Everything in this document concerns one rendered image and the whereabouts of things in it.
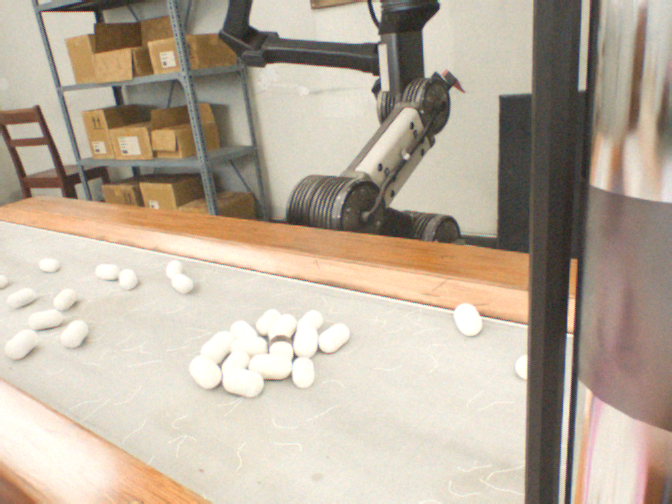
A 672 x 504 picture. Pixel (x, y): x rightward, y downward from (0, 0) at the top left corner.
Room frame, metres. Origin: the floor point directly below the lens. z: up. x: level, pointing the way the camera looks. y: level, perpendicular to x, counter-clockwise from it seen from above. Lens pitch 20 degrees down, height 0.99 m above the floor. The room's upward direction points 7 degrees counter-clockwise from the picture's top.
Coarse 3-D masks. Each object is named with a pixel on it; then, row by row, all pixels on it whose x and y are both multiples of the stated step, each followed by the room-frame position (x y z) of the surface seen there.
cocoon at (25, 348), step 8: (16, 336) 0.48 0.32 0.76; (24, 336) 0.49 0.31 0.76; (32, 336) 0.49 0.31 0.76; (8, 344) 0.47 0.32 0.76; (16, 344) 0.47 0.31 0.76; (24, 344) 0.48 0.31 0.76; (32, 344) 0.49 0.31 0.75; (8, 352) 0.47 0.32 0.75; (16, 352) 0.47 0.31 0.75; (24, 352) 0.47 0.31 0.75
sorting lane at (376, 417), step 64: (0, 256) 0.84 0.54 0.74; (64, 256) 0.80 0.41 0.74; (128, 256) 0.76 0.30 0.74; (0, 320) 0.58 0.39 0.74; (64, 320) 0.56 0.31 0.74; (128, 320) 0.54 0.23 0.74; (192, 320) 0.52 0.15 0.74; (256, 320) 0.50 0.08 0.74; (384, 320) 0.46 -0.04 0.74; (448, 320) 0.45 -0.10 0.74; (64, 384) 0.42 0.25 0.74; (128, 384) 0.40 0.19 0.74; (192, 384) 0.39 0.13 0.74; (320, 384) 0.37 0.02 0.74; (384, 384) 0.36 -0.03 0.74; (448, 384) 0.35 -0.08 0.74; (512, 384) 0.34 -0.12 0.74; (128, 448) 0.32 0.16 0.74; (192, 448) 0.31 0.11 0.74; (256, 448) 0.30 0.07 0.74; (320, 448) 0.29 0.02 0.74; (384, 448) 0.29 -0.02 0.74; (448, 448) 0.28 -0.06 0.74; (512, 448) 0.27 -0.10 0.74
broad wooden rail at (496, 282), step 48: (144, 240) 0.80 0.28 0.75; (192, 240) 0.74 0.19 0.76; (240, 240) 0.70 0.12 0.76; (288, 240) 0.67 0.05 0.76; (336, 240) 0.65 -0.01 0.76; (384, 240) 0.63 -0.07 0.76; (384, 288) 0.52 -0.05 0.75; (432, 288) 0.49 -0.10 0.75; (480, 288) 0.47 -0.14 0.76; (528, 288) 0.45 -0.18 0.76
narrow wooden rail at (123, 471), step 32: (0, 384) 0.39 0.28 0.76; (0, 416) 0.34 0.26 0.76; (32, 416) 0.33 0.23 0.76; (64, 416) 0.33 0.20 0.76; (0, 448) 0.30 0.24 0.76; (32, 448) 0.30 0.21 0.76; (64, 448) 0.29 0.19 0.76; (96, 448) 0.29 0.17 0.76; (0, 480) 0.29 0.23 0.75; (32, 480) 0.27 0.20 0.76; (64, 480) 0.26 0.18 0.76; (96, 480) 0.26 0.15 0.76; (128, 480) 0.26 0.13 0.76; (160, 480) 0.25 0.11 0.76
